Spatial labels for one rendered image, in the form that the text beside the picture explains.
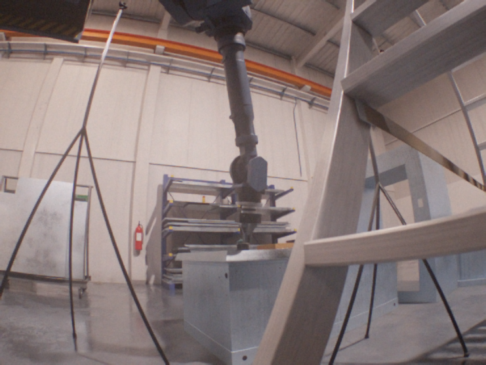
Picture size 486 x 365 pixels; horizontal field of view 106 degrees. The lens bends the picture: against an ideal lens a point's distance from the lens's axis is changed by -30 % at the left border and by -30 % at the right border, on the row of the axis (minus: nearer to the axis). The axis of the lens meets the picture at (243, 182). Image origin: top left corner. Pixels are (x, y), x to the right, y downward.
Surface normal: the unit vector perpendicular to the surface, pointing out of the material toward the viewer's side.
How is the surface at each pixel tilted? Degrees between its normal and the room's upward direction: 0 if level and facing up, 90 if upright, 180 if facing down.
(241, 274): 90
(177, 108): 90
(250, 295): 90
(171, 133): 90
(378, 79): 180
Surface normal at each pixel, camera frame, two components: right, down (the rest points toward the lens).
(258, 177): 0.46, -0.08
